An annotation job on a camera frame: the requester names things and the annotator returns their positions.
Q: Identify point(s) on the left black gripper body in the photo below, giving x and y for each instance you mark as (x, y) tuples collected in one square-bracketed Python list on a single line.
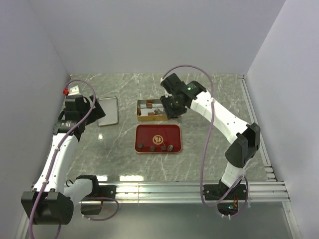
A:
[(95, 113)]

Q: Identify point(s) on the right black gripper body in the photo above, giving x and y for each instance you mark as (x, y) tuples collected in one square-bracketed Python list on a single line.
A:
[(171, 107)]

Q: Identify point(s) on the silver tin lid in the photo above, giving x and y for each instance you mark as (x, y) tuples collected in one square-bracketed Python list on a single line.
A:
[(110, 108)]

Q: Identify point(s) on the long metal tweezers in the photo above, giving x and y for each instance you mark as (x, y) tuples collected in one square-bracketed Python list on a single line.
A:
[(164, 117)]

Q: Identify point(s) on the brown square chocolate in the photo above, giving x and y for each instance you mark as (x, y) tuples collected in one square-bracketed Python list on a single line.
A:
[(139, 112)]

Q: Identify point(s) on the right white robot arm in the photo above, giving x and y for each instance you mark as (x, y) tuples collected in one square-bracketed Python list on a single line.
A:
[(244, 138)]

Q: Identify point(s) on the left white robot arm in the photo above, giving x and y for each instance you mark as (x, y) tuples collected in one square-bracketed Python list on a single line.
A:
[(50, 202)]

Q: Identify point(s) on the gold tin box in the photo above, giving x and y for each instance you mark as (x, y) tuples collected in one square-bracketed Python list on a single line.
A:
[(142, 105)]

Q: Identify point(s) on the red emergency knob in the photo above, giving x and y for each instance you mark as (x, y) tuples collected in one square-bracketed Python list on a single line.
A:
[(65, 91)]

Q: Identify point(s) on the red gold-rimmed tray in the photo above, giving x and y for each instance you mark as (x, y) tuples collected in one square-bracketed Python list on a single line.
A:
[(158, 135)]

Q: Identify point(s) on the side aluminium rail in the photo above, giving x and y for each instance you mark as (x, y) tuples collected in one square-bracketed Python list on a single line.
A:
[(261, 154)]

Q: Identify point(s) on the aluminium mounting rail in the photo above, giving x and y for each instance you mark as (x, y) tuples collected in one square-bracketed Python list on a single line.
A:
[(177, 192)]

